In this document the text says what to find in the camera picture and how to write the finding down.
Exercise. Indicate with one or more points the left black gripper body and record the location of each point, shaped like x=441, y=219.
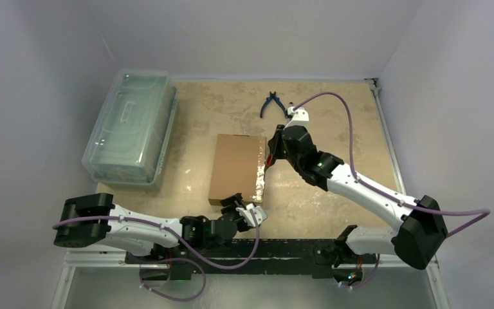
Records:
x=230, y=204

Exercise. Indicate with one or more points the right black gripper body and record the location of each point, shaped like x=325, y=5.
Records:
x=278, y=139

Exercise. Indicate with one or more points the red black utility knife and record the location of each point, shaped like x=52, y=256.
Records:
x=268, y=162

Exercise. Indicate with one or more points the brown cardboard express box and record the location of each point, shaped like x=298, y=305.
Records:
x=239, y=167

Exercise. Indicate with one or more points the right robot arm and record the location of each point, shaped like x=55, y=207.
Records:
x=416, y=228

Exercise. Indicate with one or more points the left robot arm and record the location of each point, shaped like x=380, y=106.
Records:
x=96, y=219

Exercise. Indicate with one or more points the clear plastic storage bin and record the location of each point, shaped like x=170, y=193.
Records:
x=129, y=142

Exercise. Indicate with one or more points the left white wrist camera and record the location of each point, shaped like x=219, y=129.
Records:
x=253, y=215

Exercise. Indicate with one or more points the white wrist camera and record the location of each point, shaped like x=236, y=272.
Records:
x=296, y=116
x=253, y=215

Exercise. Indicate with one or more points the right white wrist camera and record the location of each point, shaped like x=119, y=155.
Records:
x=296, y=116

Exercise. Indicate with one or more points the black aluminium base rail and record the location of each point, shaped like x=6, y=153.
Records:
x=316, y=258

